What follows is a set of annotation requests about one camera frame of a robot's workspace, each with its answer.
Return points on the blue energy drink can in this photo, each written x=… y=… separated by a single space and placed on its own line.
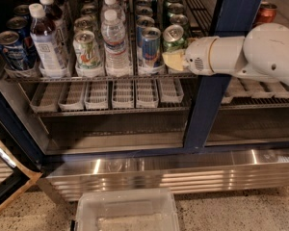
x=151 y=46
x=141 y=23

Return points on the white patterned can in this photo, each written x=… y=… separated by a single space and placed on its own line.
x=86 y=50
x=84 y=23

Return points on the front blue pepsi can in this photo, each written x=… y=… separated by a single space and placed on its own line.
x=12 y=49

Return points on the orange soda can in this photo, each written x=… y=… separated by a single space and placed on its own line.
x=266 y=13

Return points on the clear plastic bin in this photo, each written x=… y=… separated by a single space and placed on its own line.
x=131 y=210

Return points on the open fridge door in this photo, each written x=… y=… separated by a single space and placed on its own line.
x=17 y=173

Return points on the blue pepsi can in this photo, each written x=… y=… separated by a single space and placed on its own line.
x=20 y=25
x=12 y=49

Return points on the wire shelf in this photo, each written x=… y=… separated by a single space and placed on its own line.
x=145 y=96
x=103 y=71

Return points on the blue fridge door frame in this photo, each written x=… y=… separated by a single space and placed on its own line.
x=231 y=18

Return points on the front clear water bottle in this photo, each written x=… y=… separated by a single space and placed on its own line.
x=115 y=44

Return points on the dark juice bottle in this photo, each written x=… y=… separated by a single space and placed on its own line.
x=43 y=33
x=54 y=12

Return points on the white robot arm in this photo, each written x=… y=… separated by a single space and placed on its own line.
x=261 y=55

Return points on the front white patterned can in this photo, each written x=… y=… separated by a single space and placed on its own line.
x=86 y=50

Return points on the steel fridge base grille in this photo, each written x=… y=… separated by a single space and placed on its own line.
x=69 y=177

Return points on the front dark juice bottle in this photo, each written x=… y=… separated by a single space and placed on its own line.
x=43 y=33

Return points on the top wire shelf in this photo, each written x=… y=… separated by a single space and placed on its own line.
x=103 y=71

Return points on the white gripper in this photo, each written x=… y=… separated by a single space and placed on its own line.
x=197 y=56

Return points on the clear water bottle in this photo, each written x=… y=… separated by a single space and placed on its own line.
x=115 y=44
x=112 y=5

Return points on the lower wire shelf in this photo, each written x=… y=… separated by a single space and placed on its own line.
x=145 y=96

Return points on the front blue energy drink can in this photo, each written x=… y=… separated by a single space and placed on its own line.
x=151 y=46

